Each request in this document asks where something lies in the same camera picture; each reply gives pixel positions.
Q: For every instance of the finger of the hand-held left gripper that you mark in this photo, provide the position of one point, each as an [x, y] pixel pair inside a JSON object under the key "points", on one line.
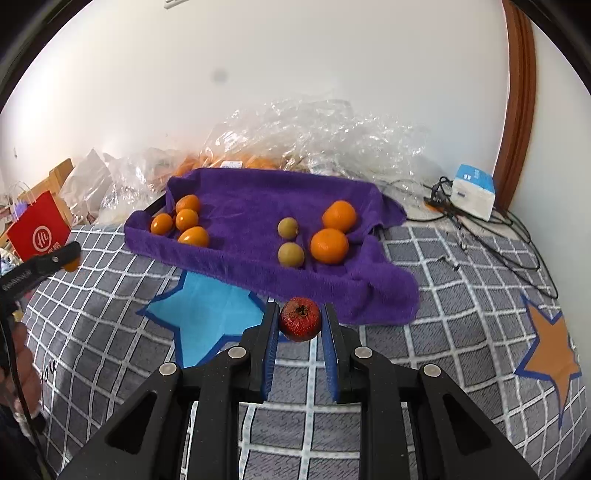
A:
{"points": [[62, 256]]}

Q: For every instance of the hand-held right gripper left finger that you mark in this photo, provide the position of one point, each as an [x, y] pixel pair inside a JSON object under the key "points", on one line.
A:
{"points": [[270, 360]]}

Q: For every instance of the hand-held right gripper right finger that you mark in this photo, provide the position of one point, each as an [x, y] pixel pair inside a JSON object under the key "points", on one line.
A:
{"points": [[331, 364]]}

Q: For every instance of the red hawthorn berry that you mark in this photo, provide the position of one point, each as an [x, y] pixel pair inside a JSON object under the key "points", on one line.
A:
{"points": [[299, 319]]}

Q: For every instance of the black tray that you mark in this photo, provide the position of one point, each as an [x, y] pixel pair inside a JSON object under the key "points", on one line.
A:
{"points": [[154, 205]]}

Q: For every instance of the brown kiwi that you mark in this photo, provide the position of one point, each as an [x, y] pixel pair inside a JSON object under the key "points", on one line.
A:
{"points": [[287, 227], [291, 254]]}

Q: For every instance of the large orange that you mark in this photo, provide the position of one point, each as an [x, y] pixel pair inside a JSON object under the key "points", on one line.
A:
{"points": [[328, 245], [339, 214], [194, 236]]}

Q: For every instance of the purple towel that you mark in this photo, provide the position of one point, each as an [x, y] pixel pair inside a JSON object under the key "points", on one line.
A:
{"points": [[244, 203]]}

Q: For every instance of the person's left hand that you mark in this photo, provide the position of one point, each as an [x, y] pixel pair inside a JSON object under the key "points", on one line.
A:
{"points": [[25, 369]]}

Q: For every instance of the red paper bag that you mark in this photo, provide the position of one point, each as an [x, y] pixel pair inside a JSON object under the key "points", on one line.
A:
{"points": [[39, 233]]}

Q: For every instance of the wooden headboard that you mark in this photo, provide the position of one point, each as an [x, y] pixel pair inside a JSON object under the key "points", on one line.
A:
{"points": [[60, 173]]}

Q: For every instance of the small clear plastic bag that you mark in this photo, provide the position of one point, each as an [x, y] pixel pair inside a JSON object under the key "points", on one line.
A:
{"points": [[138, 170]]}

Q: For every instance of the grey checkered bed sheet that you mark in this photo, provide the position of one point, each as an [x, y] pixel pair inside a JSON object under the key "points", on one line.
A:
{"points": [[461, 300]]}

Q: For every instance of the pile of bagged oranges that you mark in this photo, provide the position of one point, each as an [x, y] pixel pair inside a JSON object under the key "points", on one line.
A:
{"points": [[258, 162]]}

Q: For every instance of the white and blue box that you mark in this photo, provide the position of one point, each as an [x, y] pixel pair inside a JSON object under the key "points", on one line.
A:
{"points": [[473, 194]]}

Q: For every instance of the large clear plastic bag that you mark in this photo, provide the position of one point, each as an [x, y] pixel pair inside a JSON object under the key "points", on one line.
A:
{"points": [[323, 134]]}

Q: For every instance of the brown wooden door frame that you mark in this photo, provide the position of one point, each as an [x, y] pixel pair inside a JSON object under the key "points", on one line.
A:
{"points": [[517, 92]]}

